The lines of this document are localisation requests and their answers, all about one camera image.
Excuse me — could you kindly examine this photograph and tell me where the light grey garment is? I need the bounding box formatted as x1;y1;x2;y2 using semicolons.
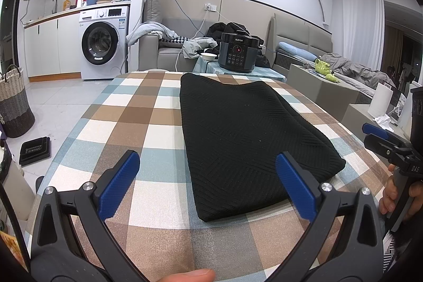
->
183;36;219;59

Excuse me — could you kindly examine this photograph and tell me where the grey upholstered bed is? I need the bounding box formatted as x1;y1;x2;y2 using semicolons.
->
268;13;397;104

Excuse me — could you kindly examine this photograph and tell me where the checked tablecloth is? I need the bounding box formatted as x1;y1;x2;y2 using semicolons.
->
28;71;402;282

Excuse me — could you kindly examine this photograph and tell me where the person's left hand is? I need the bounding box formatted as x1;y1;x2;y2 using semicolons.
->
157;269;216;282

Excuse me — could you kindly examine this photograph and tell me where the low grey cabinet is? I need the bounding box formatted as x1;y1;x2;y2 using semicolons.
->
341;104;410;150

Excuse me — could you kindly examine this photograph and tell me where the white washing machine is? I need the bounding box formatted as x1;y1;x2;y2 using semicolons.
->
79;5;130;81

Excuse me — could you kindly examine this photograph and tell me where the crumpled white tissue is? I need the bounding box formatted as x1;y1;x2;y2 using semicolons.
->
373;114;395;133

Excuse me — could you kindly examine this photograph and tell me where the paper towel roll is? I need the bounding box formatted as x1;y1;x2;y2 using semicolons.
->
368;83;394;117

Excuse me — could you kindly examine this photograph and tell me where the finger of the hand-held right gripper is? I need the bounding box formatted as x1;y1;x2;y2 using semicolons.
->
362;123;390;141
364;133;412;165

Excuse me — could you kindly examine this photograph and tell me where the grey sofa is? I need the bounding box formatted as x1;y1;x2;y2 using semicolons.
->
138;0;219;71

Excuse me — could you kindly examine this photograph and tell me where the grey duvet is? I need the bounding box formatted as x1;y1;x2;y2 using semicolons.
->
319;52;395;89

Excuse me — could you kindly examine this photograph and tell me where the black knit sweater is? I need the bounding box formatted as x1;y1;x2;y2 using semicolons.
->
179;72;346;222

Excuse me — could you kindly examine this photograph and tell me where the black pressure cooker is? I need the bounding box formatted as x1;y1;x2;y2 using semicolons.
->
217;32;260;73

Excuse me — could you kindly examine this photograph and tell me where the woven laundry basket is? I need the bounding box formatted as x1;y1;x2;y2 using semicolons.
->
0;64;35;138

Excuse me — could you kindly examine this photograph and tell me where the orange snack packet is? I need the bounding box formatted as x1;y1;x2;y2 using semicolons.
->
0;231;17;256

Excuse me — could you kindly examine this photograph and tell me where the person's striped clothing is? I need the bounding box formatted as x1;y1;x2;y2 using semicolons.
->
383;231;408;282

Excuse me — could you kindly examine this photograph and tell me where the white curtain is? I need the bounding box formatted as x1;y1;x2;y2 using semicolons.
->
340;0;385;71

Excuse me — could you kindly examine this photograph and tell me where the blue pillow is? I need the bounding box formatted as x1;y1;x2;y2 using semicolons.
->
278;41;318;61

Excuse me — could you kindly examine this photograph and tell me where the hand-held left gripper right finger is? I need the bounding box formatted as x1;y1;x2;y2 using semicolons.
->
275;150;385;282

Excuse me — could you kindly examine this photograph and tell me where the small table with teal cloth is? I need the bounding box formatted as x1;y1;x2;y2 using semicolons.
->
192;54;287;82

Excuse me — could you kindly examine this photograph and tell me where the white grey garment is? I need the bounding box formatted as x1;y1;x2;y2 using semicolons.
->
126;22;179;45

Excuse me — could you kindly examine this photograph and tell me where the beige trash bin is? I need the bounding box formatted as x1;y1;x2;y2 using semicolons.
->
0;150;35;221

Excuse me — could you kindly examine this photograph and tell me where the black floor tray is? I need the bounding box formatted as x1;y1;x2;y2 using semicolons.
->
19;136;52;166

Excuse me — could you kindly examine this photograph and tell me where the tall grey cabinet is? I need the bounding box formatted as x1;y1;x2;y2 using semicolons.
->
287;64;359;122

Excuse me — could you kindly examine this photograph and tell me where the person's right hand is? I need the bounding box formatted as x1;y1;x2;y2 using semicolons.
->
378;164;423;216

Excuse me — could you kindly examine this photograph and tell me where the white kitchen base cabinet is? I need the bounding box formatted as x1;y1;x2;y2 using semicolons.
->
24;3;83;82

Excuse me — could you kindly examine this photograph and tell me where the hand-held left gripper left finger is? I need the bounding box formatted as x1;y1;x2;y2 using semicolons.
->
31;150;146;282

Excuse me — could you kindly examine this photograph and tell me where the green toy figure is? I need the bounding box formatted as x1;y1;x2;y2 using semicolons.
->
314;58;340;83

